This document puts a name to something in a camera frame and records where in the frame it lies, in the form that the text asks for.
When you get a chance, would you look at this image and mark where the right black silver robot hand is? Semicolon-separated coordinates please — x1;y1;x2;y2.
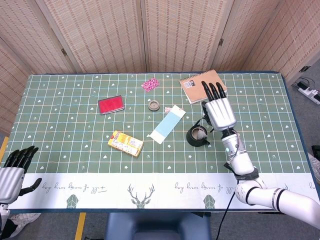
200;80;238;133

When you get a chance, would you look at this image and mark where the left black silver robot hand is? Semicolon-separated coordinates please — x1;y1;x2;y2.
0;145;43;205

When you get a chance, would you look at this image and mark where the black cast iron teapot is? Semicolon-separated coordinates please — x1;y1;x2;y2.
185;116;215;148

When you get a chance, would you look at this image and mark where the grey round plastic cap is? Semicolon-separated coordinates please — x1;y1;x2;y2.
147;99;161;111

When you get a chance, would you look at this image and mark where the brown spiral notebook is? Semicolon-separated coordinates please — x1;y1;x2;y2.
179;69;228;105

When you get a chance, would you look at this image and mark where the white shoe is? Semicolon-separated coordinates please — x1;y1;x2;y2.
9;212;42;227

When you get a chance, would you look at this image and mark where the blue and white paper card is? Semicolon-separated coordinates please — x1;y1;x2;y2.
146;104;187;145

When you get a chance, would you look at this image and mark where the pink patterned packet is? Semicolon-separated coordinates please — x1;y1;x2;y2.
141;77;161;93

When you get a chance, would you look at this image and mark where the green checked tablecloth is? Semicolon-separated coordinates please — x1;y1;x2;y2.
0;72;320;210

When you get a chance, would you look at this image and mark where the white power strip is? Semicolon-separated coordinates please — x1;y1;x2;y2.
297;83;320;105

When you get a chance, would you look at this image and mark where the yellow printed cardboard box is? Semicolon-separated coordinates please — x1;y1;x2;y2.
107;130;144;158

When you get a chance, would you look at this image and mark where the grey shoe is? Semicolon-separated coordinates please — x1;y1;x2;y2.
307;152;320;186

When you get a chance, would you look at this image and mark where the red flat case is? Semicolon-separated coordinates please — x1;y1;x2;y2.
97;96;125;115

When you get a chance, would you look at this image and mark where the dark blue chair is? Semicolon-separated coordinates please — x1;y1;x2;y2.
104;212;212;240

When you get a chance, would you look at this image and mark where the woven folding screen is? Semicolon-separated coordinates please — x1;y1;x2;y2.
0;0;320;136

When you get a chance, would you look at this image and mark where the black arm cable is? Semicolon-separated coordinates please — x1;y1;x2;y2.
216;169;251;240

